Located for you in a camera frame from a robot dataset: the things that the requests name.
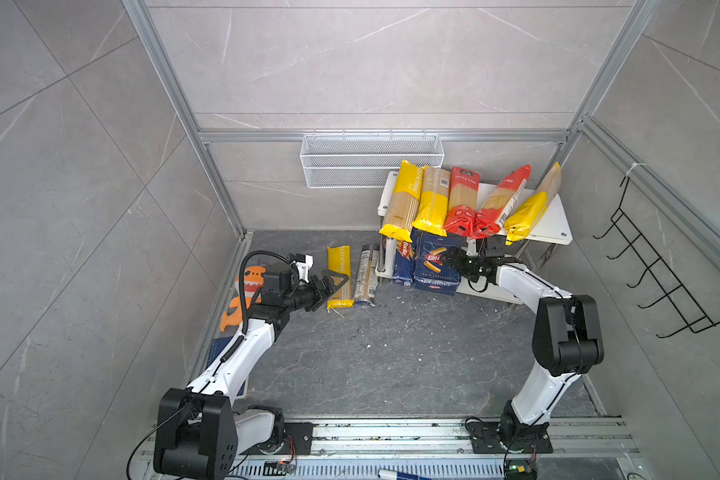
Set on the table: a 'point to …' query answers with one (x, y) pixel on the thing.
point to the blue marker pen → (399, 475)
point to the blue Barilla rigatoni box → (431, 273)
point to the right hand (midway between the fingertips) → (448, 259)
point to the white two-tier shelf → (542, 238)
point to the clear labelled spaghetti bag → (367, 278)
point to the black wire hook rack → (695, 318)
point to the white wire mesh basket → (365, 160)
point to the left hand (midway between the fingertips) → (340, 279)
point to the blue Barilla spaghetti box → (402, 273)
